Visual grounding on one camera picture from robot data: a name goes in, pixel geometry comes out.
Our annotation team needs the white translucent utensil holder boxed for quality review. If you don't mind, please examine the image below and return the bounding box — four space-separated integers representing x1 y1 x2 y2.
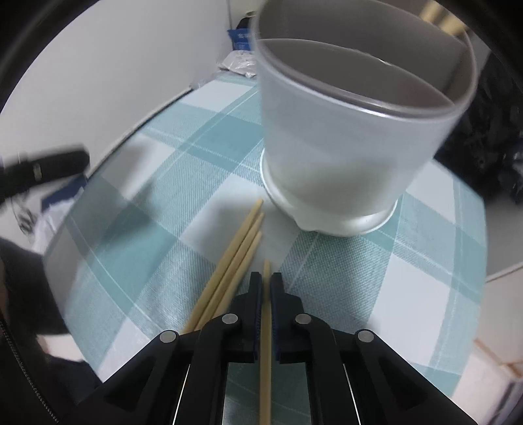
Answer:
250 0 479 238

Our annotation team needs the large white plastic bag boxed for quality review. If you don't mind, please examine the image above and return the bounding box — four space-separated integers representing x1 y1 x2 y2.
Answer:
30 208 68 254

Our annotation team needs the person's dark clothing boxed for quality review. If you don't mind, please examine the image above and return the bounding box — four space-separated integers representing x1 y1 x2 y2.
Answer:
0 237 103 425

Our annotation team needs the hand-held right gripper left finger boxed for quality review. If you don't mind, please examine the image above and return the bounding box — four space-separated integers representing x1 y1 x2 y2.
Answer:
71 271 264 425

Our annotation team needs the teal checked tablecloth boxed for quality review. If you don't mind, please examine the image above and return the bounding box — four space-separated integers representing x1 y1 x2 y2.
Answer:
43 74 487 425

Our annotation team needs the dark blue box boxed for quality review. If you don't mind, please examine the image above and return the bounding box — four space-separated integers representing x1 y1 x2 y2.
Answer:
41 174 88 211

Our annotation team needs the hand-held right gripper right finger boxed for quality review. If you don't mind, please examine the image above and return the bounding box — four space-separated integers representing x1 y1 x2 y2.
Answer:
271 272 477 425

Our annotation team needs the blue cardboard box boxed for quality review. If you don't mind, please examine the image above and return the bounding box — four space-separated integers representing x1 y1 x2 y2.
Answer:
227 28 256 54

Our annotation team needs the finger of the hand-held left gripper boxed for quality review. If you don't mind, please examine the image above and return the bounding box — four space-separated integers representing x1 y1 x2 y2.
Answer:
0 145 91 205

